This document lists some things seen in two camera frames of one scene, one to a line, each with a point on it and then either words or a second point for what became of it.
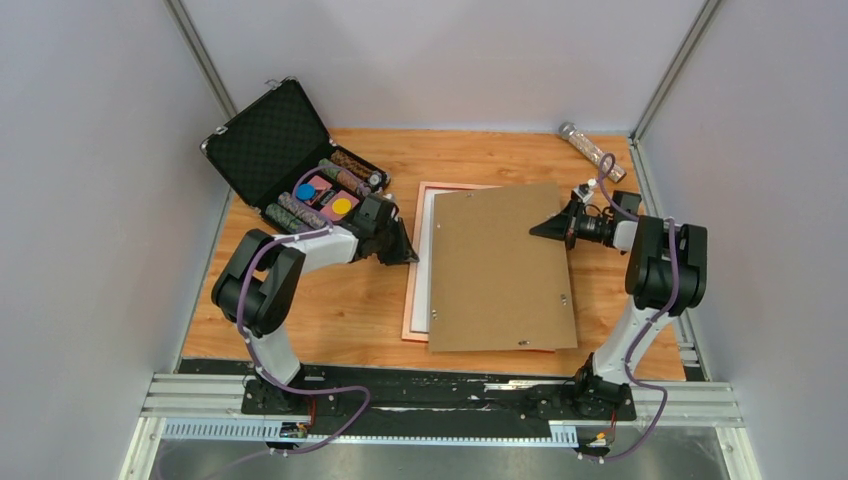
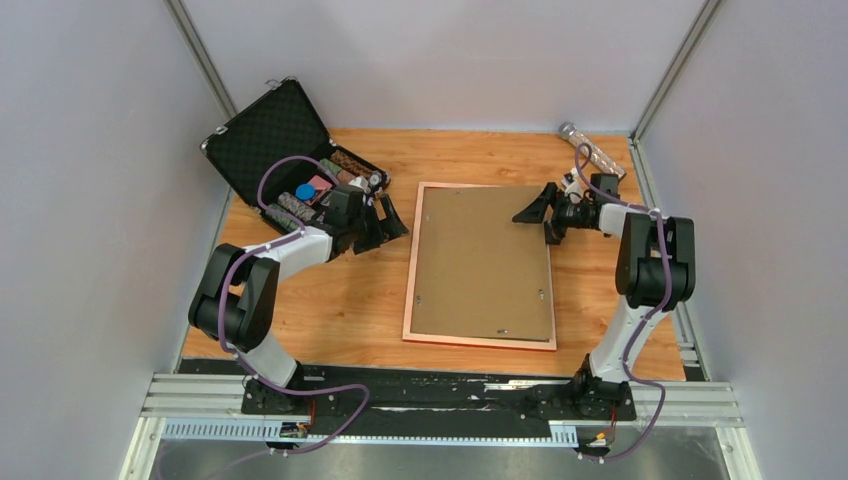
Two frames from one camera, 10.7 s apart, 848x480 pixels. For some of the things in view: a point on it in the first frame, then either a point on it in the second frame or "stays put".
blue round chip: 305,191 stays put
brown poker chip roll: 350,163 stays put
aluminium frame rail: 210,407 stays put
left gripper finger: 403,251 -> 390,224
